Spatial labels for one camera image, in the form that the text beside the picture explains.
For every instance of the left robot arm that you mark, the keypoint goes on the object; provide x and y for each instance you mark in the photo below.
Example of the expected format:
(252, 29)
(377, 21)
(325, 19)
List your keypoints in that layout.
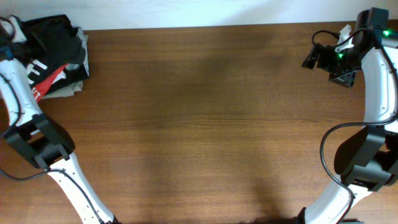
(44, 144)

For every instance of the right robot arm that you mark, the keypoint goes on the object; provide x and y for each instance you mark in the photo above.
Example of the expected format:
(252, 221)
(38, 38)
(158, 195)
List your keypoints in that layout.
(367, 161)

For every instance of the black folded garment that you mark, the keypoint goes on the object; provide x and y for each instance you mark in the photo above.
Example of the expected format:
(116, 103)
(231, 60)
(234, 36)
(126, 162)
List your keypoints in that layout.
(71, 73)

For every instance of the red printed t-shirt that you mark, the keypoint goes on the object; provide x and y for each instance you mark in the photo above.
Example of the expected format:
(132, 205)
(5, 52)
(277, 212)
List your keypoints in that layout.
(43, 87)

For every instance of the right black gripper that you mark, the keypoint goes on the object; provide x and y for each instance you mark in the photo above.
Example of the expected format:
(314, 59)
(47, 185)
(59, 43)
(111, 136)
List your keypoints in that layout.
(327, 52)

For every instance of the dark green Nike t-shirt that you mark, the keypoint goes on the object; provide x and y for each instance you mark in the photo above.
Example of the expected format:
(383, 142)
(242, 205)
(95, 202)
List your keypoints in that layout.
(53, 42)

